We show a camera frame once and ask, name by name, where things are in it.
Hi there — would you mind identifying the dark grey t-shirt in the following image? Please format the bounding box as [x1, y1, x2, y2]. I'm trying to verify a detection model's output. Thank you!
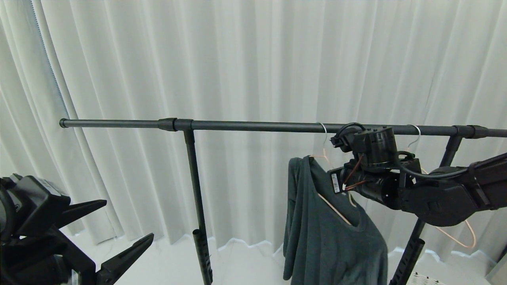
[282, 156, 389, 285]

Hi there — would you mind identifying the pink clothes hanger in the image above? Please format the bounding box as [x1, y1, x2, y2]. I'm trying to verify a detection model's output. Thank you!
[311, 122, 359, 226]
[407, 124, 477, 249]

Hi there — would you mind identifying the white laundry basket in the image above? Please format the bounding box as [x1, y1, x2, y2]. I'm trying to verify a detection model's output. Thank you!
[406, 271, 446, 285]

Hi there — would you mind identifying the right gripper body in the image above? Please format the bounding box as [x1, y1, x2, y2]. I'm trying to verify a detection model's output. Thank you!
[328, 166, 401, 210]

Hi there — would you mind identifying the black clothes rack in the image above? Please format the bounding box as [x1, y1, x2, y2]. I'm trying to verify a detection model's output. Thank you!
[59, 118, 507, 285]

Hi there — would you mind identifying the white curtain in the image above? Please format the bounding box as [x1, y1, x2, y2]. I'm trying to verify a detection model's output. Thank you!
[0, 0, 507, 264]

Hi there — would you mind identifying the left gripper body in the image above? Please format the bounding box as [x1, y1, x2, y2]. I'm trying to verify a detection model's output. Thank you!
[0, 228, 97, 285]

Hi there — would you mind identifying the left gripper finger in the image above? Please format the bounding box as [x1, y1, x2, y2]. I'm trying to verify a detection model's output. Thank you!
[96, 232, 154, 285]
[55, 199, 108, 230]

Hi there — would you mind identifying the black cable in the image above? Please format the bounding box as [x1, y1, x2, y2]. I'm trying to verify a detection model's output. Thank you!
[396, 150, 470, 180]

